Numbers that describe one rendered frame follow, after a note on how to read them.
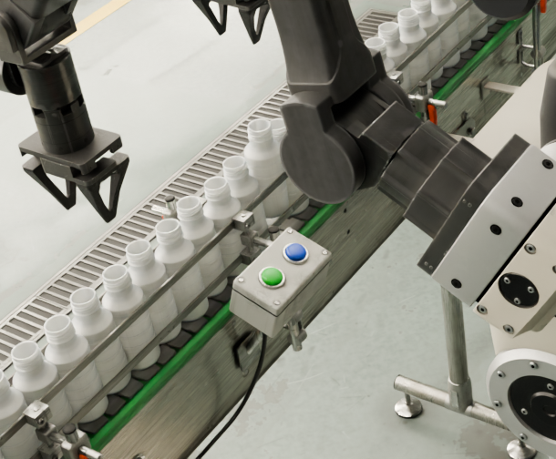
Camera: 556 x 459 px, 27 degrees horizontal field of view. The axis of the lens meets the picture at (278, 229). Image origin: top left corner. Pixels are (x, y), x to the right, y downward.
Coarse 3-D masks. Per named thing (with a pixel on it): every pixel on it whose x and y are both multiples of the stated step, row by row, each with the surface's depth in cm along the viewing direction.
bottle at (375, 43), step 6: (366, 42) 202; (372, 42) 203; (378, 42) 203; (384, 42) 200; (378, 48) 200; (384, 48) 201; (384, 54) 201; (384, 60) 202; (390, 60) 203; (390, 66) 202
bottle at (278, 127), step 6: (276, 120) 185; (282, 120) 185; (276, 126) 186; (282, 126) 186; (276, 132) 183; (282, 132) 183; (276, 138) 184; (288, 180) 187; (288, 186) 188; (294, 186) 188; (288, 192) 188; (294, 192) 189; (300, 192) 189; (288, 198) 189; (294, 198) 189; (306, 204) 191; (300, 210) 191
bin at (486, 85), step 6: (486, 78) 229; (486, 84) 229; (492, 84) 229; (498, 84) 228; (504, 84) 228; (486, 90) 230; (498, 90) 227; (504, 90) 226; (510, 90) 226; (516, 90) 225; (486, 96) 231; (456, 138) 215; (468, 138) 214
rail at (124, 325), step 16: (416, 48) 207; (400, 64) 204; (288, 208) 186; (272, 224) 183; (240, 256) 177; (176, 272) 165; (224, 272) 175; (160, 288) 163; (208, 288) 172; (144, 304) 161; (192, 304) 170; (128, 320) 159; (176, 320) 168; (112, 336) 157; (160, 336) 166; (96, 352) 155; (144, 352) 163; (80, 368) 153; (128, 368) 161; (64, 384) 151; (112, 384) 159; (48, 400) 149; (96, 400) 157; (80, 416) 155
